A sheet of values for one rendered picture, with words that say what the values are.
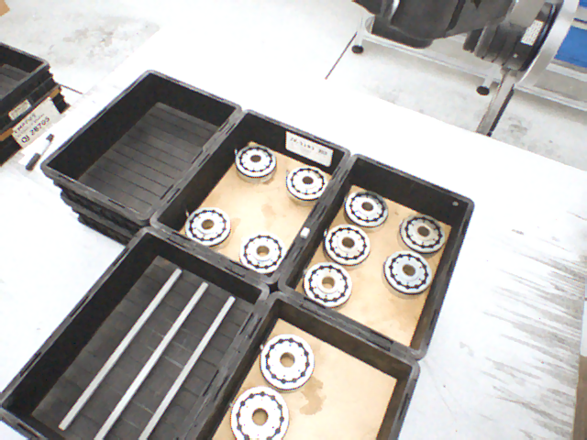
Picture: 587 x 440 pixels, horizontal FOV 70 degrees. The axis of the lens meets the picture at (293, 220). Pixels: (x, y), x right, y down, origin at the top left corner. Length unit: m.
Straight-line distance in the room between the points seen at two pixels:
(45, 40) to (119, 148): 2.10
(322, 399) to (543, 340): 0.59
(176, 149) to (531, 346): 1.01
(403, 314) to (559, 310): 0.47
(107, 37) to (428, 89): 2.06
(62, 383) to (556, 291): 1.15
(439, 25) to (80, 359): 0.82
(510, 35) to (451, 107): 1.68
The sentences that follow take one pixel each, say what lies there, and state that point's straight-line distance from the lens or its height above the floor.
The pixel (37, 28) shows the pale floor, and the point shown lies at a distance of 3.38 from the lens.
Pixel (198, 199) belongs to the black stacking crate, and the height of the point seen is 0.84.
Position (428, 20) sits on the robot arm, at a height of 1.43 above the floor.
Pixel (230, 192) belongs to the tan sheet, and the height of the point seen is 0.83.
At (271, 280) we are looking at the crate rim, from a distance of 0.81.
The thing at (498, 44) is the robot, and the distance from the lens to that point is 1.08.
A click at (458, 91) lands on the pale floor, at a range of 2.86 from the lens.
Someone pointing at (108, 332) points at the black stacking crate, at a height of 0.83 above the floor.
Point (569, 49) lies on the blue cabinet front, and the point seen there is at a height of 0.39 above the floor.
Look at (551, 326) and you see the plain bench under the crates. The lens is 1.23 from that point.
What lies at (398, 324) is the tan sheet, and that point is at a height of 0.83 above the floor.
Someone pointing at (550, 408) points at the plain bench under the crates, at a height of 0.70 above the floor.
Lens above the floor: 1.67
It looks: 57 degrees down
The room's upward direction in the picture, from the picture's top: 5 degrees clockwise
